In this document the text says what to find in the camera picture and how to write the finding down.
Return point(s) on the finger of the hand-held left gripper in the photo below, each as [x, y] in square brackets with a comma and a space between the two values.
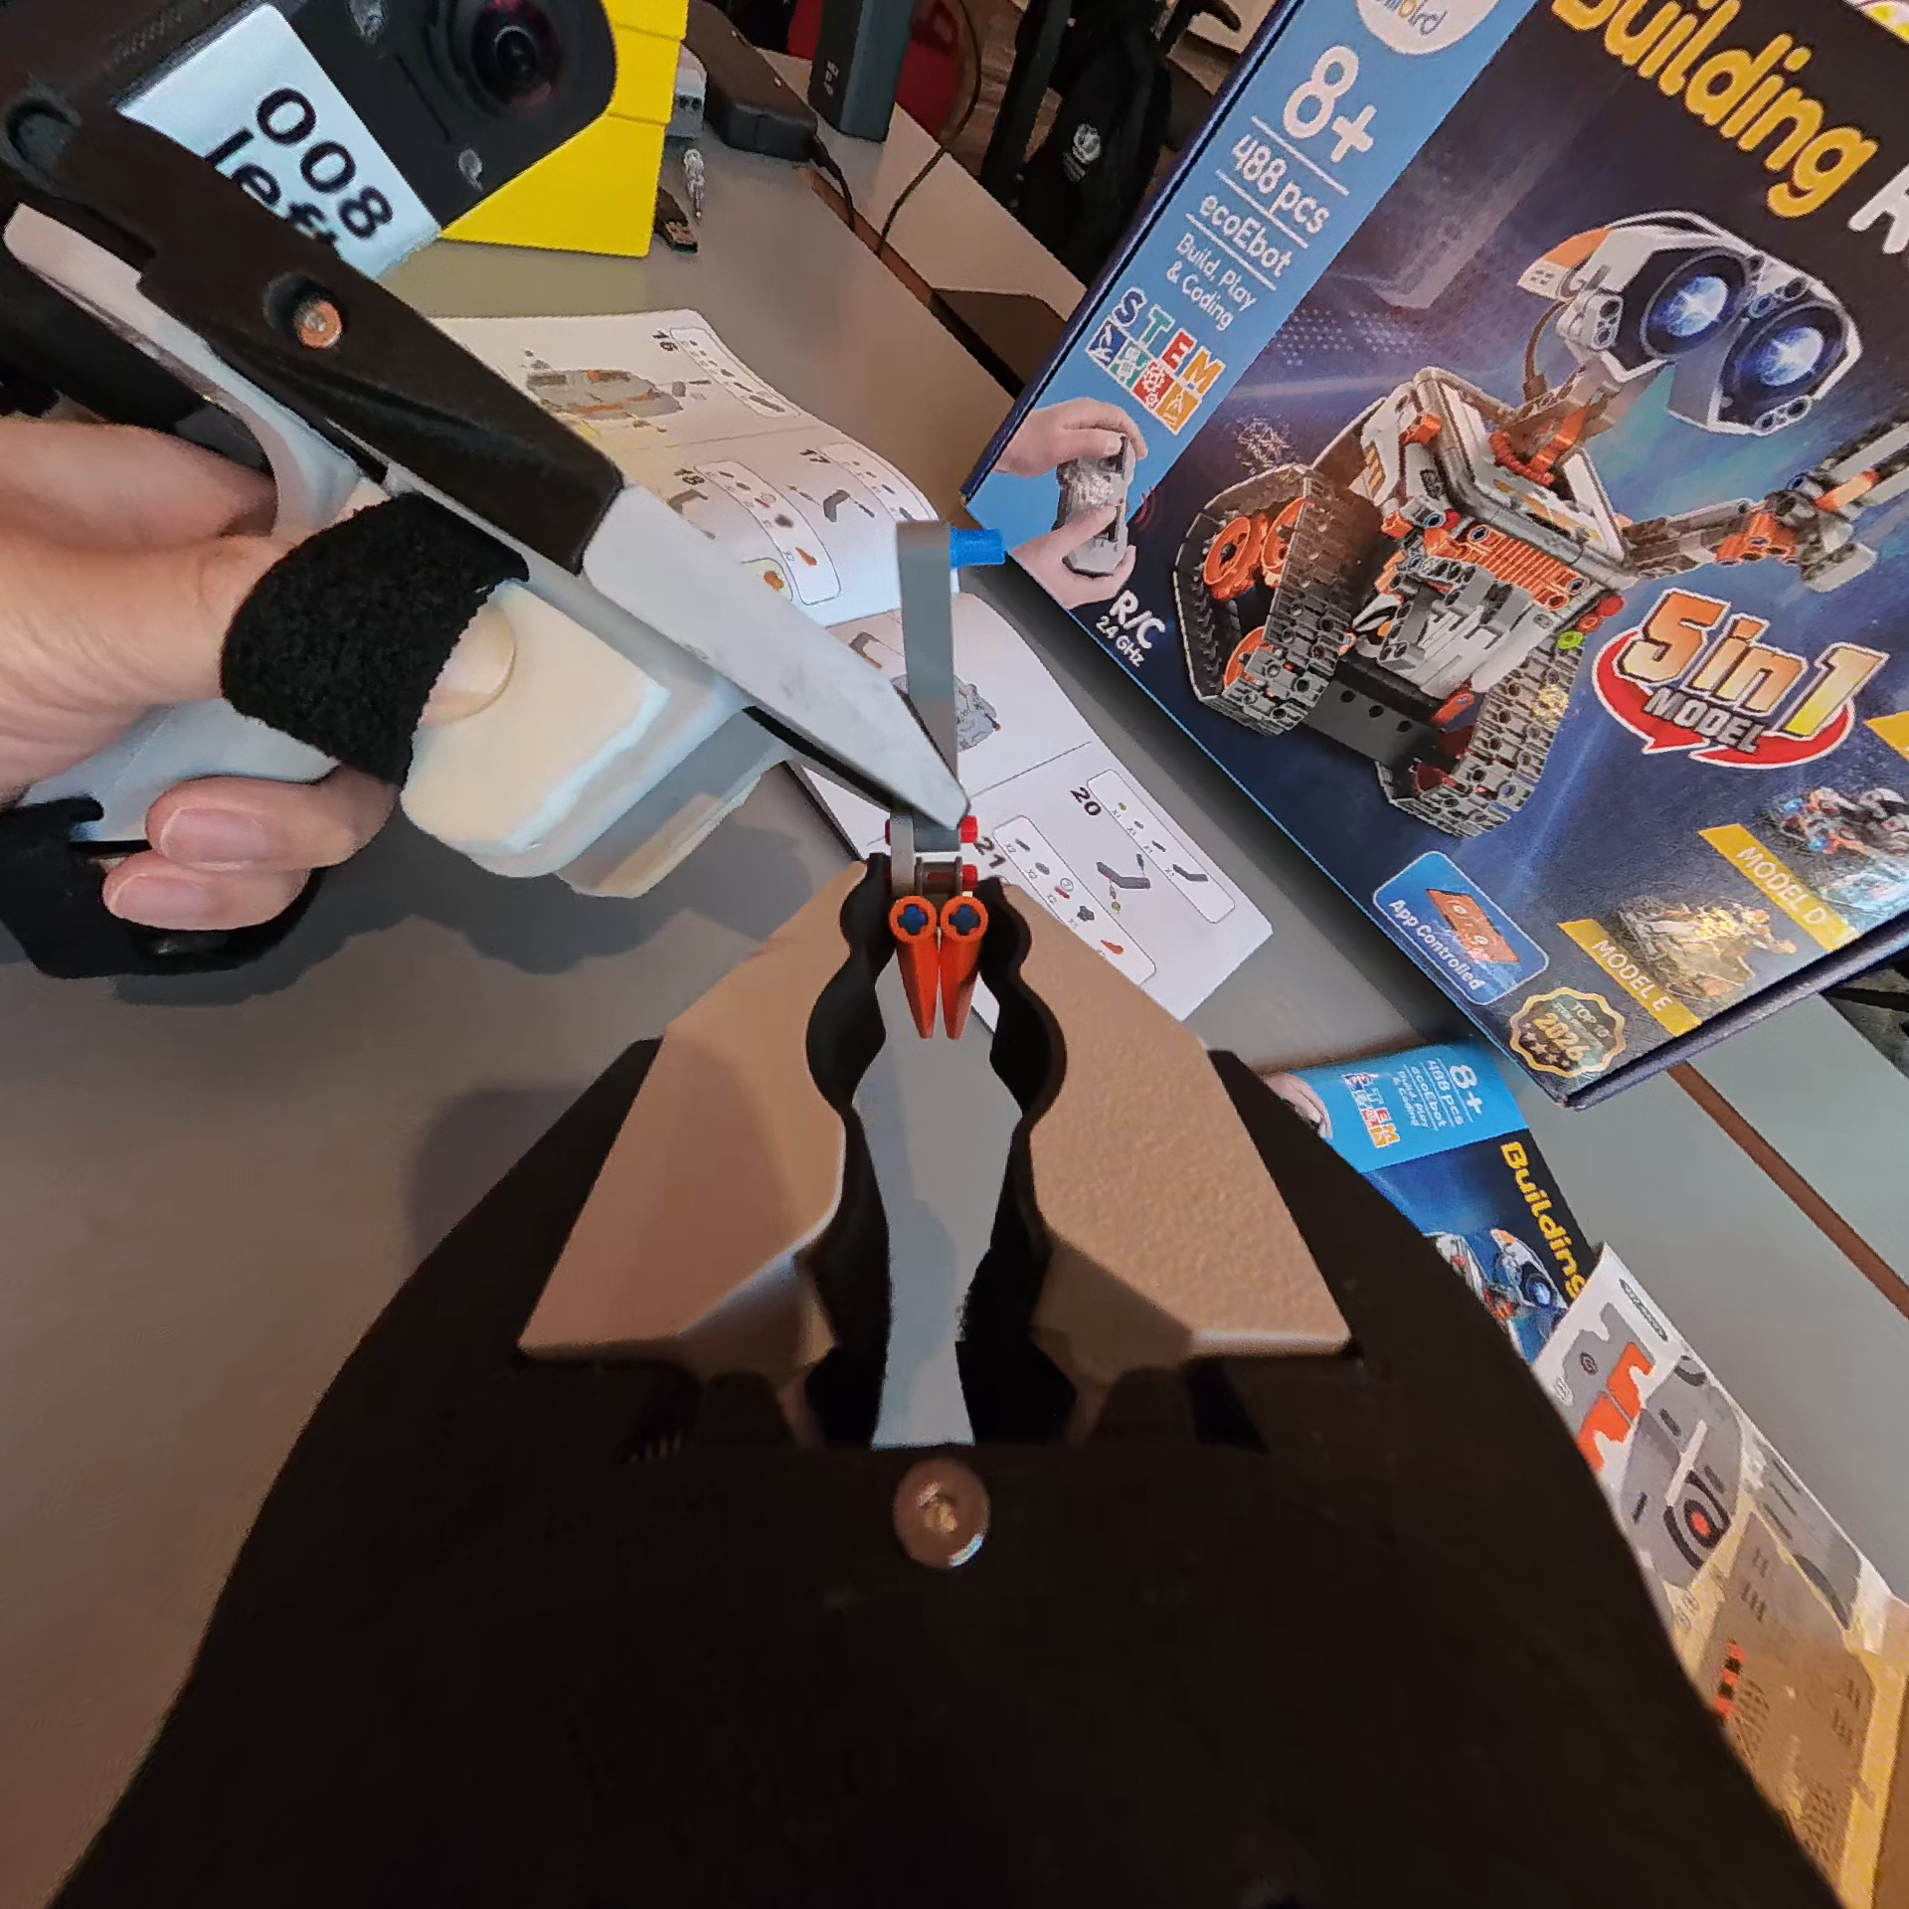
[775, 671]

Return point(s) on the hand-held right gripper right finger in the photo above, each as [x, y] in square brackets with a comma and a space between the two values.
[1179, 1207]

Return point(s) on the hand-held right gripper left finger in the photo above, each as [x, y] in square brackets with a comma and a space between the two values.
[687, 1207]

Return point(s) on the grey angled toy beam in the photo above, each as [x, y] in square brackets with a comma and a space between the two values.
[929, 671]

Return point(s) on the grey desk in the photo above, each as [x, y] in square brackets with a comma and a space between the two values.
[223, 1165]

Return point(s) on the person's left hand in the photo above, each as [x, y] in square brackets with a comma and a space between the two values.
[105, 597]

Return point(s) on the yellow plastic bin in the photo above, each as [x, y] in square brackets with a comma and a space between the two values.
[582, 164]

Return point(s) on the blue cover instruction booklet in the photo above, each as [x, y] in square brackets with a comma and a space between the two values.
[1463, 1179]

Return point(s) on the black usb plug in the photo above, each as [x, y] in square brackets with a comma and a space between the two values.
[681, 233]

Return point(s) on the open white instruction booklet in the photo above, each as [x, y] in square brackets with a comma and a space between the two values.
[1120, 881]

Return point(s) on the light grey toy battery block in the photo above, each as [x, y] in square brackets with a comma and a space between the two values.
[689, 98]

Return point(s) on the black power adapter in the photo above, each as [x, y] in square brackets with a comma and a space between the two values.
[754, 112]

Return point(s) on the dark grey monitor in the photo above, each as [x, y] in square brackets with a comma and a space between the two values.
[864, 61]

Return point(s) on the blue robot kit box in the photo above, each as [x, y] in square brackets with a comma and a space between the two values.
[1417, 449]

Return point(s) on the orange grey sticker sheet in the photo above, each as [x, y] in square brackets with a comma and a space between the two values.
[1759, 1567]

